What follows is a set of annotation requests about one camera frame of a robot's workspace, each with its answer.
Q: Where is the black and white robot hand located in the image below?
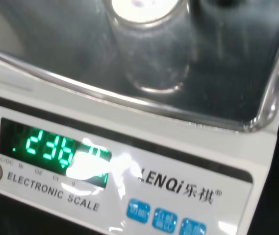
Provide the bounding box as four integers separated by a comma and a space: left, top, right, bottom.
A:
212, 0, 243, 7

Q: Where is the white electronic balance steel pan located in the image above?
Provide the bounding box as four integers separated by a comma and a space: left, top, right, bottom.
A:
0, 0, 279, 235

